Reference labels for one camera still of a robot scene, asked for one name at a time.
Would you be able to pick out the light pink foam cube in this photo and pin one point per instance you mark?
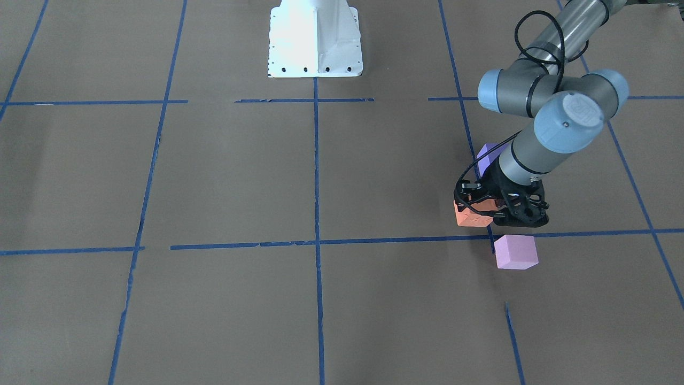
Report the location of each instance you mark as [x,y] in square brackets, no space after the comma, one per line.
[516,252]

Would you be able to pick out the dark purple foam cube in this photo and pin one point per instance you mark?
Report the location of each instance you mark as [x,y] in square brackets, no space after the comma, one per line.
[486,161]

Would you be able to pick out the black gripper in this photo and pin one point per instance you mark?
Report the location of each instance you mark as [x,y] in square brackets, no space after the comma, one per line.
[494,183]

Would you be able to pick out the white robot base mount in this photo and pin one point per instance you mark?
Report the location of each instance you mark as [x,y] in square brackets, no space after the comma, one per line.
[314,39]

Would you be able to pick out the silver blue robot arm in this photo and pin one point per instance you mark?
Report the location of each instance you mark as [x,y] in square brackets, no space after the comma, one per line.
[567,112]

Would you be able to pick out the orange foam cube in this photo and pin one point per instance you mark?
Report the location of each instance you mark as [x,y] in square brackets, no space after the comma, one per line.
[466,218]

